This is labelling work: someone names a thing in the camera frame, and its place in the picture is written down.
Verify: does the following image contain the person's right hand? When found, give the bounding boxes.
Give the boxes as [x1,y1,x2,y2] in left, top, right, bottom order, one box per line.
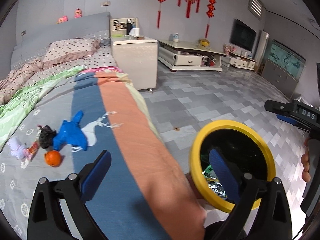
[301,138,312,182]

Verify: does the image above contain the black fuzzy toy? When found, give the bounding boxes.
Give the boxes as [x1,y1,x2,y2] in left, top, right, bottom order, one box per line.
[37,125,57,148]

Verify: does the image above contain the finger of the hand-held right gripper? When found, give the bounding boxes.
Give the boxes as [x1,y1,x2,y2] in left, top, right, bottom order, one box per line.
[276,114,311,133]
[265,99,296,116]

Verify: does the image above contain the yellow rimmed black trash bin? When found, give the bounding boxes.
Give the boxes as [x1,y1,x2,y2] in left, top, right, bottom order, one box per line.
[189,120,276,214]

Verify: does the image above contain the orange fruit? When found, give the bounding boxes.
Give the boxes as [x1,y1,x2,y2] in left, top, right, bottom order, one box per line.
[44,151,62,167]

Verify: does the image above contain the small purple doll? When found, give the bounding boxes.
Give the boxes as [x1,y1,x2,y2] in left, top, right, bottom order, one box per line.
[6,137,27,159]

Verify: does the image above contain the green patterned blanket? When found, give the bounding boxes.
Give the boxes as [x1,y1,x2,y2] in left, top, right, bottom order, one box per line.
[0,66,87,153]

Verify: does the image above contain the pink toy figures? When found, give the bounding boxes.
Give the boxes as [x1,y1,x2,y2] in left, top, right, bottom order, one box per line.
[223,44,237,55]

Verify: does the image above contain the grey low cabinet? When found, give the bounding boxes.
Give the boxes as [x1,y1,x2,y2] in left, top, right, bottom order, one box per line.
[261,59,299,99]

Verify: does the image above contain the pink dotted quilt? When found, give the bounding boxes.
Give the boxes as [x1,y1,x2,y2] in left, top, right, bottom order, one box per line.
[0,57,44,105]

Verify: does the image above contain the grey dotted bedsheet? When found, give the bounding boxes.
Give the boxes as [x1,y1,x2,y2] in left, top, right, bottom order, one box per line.
[24,46,118,88]

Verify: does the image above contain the pink dotted pillow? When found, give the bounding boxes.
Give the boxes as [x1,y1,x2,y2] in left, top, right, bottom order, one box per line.
[43,37,100,64]

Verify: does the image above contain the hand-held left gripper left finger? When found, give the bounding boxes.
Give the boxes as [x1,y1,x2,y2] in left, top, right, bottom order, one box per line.
[27,150,112,240]

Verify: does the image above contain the white standing air conditioner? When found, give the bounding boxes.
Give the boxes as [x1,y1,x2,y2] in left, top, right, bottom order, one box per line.
[254,30,270,74]

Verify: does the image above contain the red items under table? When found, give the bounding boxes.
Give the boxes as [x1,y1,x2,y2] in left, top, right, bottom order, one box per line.
[204,55,217,67]

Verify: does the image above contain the bed with patterned blanket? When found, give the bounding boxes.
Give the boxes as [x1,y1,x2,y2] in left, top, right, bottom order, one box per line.
[0,71,208,240]

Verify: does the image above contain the louvred vent window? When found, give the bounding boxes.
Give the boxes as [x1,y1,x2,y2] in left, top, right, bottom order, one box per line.
[249,0,264,22]

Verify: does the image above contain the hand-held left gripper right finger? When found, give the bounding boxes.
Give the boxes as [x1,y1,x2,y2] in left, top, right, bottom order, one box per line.
[209,148,293,240]

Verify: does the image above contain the blue glove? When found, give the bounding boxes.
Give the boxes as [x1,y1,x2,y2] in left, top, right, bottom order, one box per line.
[52,110,88,153]

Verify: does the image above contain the green snack packet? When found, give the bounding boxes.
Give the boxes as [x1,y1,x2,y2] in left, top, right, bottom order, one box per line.
[202,164,220,180]

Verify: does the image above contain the black wall television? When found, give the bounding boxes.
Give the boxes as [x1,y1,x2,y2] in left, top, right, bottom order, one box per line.
[229,19,257,53]

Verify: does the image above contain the cream bedside cabinet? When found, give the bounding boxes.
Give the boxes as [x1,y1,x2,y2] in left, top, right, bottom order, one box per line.
[110,17,158,92]

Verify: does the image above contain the white television stand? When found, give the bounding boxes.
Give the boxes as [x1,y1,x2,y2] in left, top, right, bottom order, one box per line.
[222,52,257,70]

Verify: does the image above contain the white coffee table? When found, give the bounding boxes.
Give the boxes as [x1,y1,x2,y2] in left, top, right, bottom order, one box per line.
[157,39,227,72]

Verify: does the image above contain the grey bed headboard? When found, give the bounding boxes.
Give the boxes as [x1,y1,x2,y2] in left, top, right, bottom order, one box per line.
[11,12,111,68]

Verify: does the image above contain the small red snack packet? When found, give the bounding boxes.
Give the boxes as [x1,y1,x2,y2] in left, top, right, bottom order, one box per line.
[24,141,40,162]

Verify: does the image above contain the silver green wrapper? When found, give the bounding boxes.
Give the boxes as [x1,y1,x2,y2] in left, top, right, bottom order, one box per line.
[206,180,228,200]

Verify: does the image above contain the pink floral sheet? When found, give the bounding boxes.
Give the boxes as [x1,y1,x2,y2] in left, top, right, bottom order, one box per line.
[80,66,123,75]

